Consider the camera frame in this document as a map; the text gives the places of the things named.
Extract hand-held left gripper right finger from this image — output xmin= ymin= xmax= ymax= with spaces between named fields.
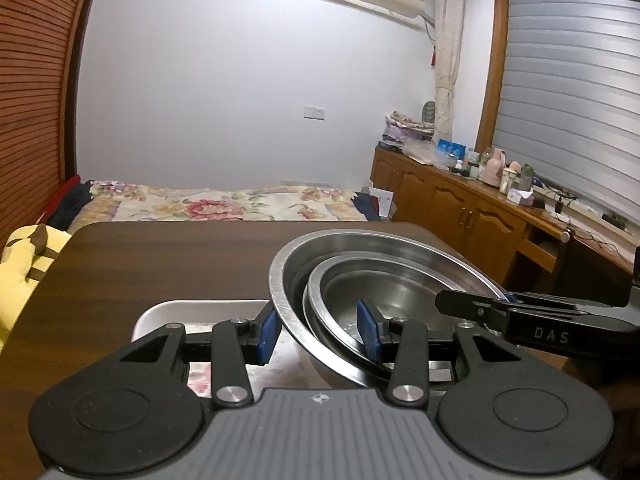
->
xmin=356 ymin=300 xmax=530 ymax=406

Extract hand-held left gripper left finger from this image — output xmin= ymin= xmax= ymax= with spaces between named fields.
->
xmin=105 ymin=305 xmax=279 ymax=408

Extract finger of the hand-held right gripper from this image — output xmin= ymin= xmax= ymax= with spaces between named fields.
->
xmin=492 ymin=291 xmax=592 ymax=311
xmin=434 ymin=288 xmax=512 ymax=332

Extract large stainless steel bowl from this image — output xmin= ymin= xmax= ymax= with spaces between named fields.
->
xmin=268 ymin=228 xmax=512 ymax=392

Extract white floral square plate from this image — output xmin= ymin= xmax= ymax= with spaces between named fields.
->
xmin=131 ymin=298 xmax=274 ymax=397

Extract wooden sideboard cabinet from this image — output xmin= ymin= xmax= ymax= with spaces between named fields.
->
xmin=369 ymin=146 xmax=640 ymax=302

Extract white paper bag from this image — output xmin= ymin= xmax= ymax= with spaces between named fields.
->
xmin=367 ymin=187 xmax=396 ymax=221

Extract floral bed quilt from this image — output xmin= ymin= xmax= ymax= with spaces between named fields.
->
xmin=75 ymin=179 xmax=372 ymax=224

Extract pink thermos jug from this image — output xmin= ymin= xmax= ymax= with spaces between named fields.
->
xmin=482 ymin=148 xmax=505 ymax=187

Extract clear plastic bags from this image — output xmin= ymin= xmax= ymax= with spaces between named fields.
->
xmin=399 ymin=140 xmax=452 ymax=167

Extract blue box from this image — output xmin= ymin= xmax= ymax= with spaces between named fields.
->
xmin=436 ymin=138 xmax=466 ymax=159

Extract grey window blind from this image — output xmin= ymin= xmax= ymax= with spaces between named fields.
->
xmin=492 ymin=0 xmax=640 ymax=234

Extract red and dark cloth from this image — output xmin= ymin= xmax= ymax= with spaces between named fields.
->
xmin=46 ymin=175 xmax=94 ymax=232

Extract beige patterned curtain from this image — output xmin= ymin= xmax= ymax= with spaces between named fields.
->
xmin=432 ymin=0 xmax=467 ymax=144

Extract yellow plush toy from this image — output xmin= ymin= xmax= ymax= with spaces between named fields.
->
xmin=0 ymin=223 xmax=72 ymax=352

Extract black cables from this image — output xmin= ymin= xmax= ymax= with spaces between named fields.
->
xmin=539 ymin=185 xmax=637 ymax=262

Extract wooden window frame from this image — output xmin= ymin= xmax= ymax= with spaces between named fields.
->
xmin=474 ymin=0 xmax=512 ymax=154

